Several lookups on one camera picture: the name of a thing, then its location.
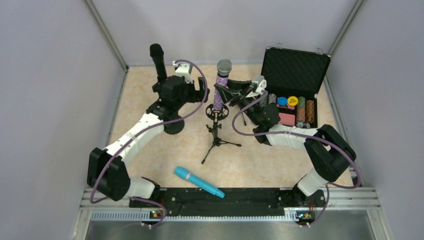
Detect purple glitter microphone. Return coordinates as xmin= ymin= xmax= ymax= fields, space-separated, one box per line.
xmin=213 ymin=58 xmax=233 ymax=111

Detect black tripod shock-mount stand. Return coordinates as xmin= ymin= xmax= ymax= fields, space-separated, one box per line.
xmin=201 ymin=103 xmax=242 ymax=165

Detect black round-base mic stand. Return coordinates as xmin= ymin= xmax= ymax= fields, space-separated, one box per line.
xmin=147 ymin=75 xmax=186 ymax=135

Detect black microphone orange end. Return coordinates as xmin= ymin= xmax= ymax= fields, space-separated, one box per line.
xmin=149 ymin=43 xmax=168 ymax=82

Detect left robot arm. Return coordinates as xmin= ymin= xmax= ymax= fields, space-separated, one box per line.
xmin=87 ymin=59 xmax=209 ymax=204

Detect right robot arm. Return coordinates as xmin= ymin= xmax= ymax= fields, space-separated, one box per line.
xmin=214 ymin=75 xmax=356 ymax=198

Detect black tripod stand with clip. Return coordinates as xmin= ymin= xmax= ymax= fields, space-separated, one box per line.
xmin=240 ymin=112 xmax=247 ymax=126

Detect blue orange poker chip stack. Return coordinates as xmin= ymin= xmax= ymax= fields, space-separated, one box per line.
xmin=267 ymin=93 xmax=277 ymax=104

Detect blue dealer chip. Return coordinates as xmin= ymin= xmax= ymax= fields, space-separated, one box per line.
xmin=277 ymin=97 xmax=288 ymax=107

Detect black poker chip case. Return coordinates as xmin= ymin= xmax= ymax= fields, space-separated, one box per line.
xmin=261 ymin=47 xmax=331 ymax=129

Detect yellow dealer chip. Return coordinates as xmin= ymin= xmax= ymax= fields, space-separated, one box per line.
xmin=287 ymin=96 xmax=299 ymax=107

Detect red playing card deck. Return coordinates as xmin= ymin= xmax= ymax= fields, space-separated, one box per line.
xmin=278 ymin=112 xmax=296 ymax=126

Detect green poker chip stack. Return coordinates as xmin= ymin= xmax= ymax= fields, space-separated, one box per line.
xmin=296 ymin=96 xmax=306 ymax=122

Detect brown poker chip stack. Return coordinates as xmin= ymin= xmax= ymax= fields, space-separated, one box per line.
xmin=305 ymin=100 xmax=315 ymax=124

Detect teal toy microphone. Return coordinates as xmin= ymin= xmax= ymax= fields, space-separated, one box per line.
xmin=174 ymin=166 xmax=225 ymax=199

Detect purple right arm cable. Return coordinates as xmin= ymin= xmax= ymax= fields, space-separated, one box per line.
xmin=231 ymin=90 xmax=363 ymax=228

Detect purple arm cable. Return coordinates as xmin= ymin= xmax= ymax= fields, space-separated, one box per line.
xmin=89 ymin=59 xmax=209 ymax=229
xmin=231 ymin=90 xmax=363 ymax=228

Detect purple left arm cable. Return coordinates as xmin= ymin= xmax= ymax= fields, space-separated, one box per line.
xmin=89 ymin=59 xmax=209 ymax=229

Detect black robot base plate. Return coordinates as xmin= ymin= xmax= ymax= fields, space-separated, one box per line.
xmin=129 ymin=186 xmax=325 ymax=217

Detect white cable duct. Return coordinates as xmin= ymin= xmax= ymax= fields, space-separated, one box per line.
xmin=90 ymin=209 xmax=313 ymax=224

